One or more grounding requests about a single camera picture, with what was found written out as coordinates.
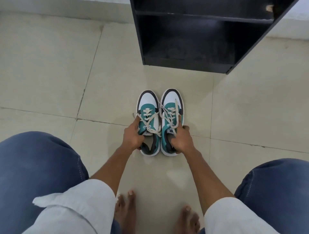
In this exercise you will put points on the person's leg blue jeans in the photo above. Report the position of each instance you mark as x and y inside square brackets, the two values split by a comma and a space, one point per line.
[280, 188]
[36, 164]

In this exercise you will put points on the person's right forearm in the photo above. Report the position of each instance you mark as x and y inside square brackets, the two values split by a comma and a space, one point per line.
[207, 179]

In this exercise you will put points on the person's right hand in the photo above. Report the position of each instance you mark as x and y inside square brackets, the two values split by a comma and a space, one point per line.
[183, 142]

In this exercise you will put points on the person's right bare foot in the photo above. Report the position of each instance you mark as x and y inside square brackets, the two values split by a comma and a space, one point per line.
[187, 220]

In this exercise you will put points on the black wooden shoe rack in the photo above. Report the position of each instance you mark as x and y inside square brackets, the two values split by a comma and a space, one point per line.
[205, 33]

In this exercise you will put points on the person's left bare foot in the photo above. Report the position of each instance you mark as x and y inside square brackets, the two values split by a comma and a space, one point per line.
[125, 212]

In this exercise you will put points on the person's right white shirt sleeve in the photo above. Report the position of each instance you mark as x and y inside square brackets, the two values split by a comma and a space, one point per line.
[239, 217]

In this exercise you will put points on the person's white shirt sleeve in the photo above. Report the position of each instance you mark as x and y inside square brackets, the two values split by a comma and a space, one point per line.
[239, 217]
[77, 207]

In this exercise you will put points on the person's left white shirt sleeve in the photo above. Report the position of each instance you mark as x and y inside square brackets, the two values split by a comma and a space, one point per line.
[77, 207]

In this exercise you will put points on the person's left forearm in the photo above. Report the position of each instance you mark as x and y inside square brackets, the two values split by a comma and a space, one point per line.
[109, 166]

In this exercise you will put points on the person's left leg blue jeans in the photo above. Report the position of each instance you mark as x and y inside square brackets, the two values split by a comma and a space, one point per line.
[36, 164]

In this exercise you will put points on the person's bare foot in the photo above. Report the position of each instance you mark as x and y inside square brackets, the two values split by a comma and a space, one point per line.
[187, 220]
[125, 212]

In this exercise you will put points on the person's left thumb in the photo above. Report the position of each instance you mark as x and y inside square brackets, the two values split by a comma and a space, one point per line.
[141, 138]

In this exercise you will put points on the person's right leg blue jeans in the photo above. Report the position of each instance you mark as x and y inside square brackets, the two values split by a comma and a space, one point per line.
[280, 188]

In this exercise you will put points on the person's right thumb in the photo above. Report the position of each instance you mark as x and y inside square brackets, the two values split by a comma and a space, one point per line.
[172, 139]

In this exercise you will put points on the teal white sneaker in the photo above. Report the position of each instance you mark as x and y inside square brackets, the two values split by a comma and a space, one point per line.
[147, 113]
[171, 108]

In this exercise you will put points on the person's left hand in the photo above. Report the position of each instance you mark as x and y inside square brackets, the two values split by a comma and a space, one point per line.
[130, 137]

